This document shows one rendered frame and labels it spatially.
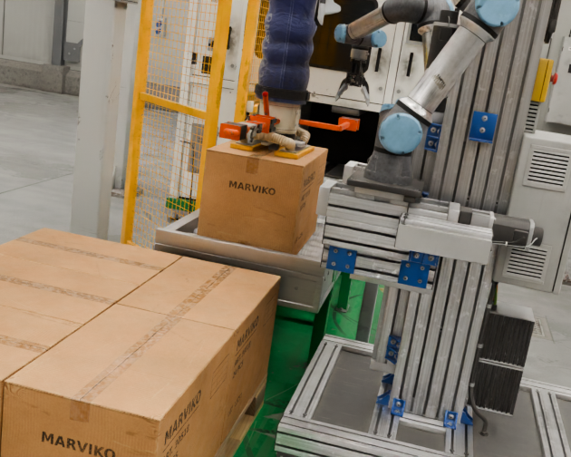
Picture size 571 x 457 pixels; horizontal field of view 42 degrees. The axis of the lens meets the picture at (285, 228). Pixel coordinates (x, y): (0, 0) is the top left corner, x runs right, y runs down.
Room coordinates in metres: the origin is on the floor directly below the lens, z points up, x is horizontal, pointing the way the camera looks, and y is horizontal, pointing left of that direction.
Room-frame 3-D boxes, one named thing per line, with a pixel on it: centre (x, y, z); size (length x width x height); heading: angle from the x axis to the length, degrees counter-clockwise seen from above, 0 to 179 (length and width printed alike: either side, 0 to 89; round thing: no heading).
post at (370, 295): (3.28, -0.43, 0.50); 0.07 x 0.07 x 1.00; 79
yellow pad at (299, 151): (3.14, 0.01, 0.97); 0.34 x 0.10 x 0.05; 168
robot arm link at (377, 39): (3.28, -0.24, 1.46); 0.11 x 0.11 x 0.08; 27
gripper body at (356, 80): (3.37, -0.21, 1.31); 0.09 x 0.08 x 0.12; 168
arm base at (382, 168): (2.27, -0.29, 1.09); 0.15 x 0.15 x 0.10
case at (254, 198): (3.18, 0.11, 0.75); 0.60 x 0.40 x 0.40; 170
